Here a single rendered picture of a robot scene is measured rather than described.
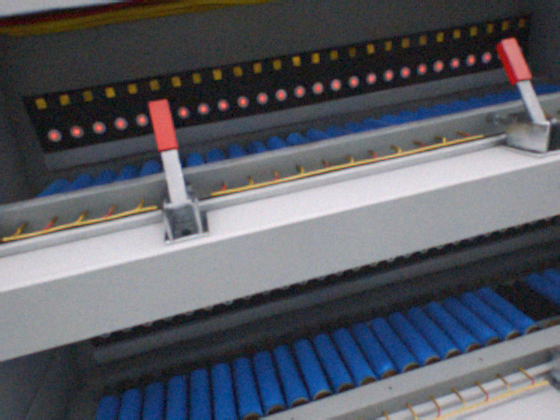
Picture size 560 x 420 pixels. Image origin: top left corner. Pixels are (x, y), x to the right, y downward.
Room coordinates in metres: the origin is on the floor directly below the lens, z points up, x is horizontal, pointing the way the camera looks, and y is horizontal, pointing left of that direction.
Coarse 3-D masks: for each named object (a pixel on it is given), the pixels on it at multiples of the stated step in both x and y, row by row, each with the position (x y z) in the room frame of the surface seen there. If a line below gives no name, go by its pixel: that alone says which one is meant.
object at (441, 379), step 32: (480, 352) 0.32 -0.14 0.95; (512, 352) 0.31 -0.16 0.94; (544, 352) 0.31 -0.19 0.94; (384, 384) 0.30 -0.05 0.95; (416, 384) 0.30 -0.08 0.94; (448, 384) 0.30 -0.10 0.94; (480, 384) 0.30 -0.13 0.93; (288, 416) 0.29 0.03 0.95; (320, 416) 0.28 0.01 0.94; (352, 416) 0.28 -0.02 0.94; (416, 416) 0.28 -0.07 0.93; (448, 416) 0.28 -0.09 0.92
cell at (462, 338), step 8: (432, 304) 0.39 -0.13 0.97; (424, 312) 0.39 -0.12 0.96; (432, 312) 0.38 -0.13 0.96; (440, 312) 0.37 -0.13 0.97; (432, 320) 0.38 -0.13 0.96; (440, 320) 0.37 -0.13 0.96; (448, 320) 0.36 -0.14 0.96; (440, 328) 0.36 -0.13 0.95; (448, 328) 0.36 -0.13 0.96; (456, 328) 0.35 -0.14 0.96; (448, 336) 0.35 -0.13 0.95; (456, 336) 0.34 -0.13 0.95; (464, 336) 0.34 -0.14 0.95; (472, 336) 0.34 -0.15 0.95; (456, 344) 0.34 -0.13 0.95; (464, 344) 0.33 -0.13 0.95; (472, 344) 0.33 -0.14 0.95; (464, 352) 0.33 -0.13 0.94
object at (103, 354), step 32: (448, 256) 0.43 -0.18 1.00; (480, 256) 0.44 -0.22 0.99; (320, 288) 0.41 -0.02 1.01; (352, 288) 0.41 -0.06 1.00; (224, 320) 0.39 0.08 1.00; (544, 320) 0.37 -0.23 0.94; (96, 352) 0.37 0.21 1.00; (128, 352) 0.38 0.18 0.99; (64, 384) 0.36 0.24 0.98; (544, 384) 0.30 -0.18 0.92; (32, 416) 0.30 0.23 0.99; (64, 416) 0.34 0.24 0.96; (480, 416) 0.29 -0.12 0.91; (512, 416) 0.28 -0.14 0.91; (544, 416) 0.28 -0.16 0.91
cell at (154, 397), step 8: (152, 384) 0.34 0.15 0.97; (160, 384) 0.35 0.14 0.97; (152, 392) 0.33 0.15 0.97; (160, 392) 0.34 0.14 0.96; (152, 400) 0.33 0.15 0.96; (160, 400) 0.33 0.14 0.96; (144, 408) 0.32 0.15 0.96; (152, 408) 0.32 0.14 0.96; (160, 408) 0.32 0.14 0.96; (144, 416) 0.31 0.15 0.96; (152, 416) 0.31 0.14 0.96; (160, 416) 0.31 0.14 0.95
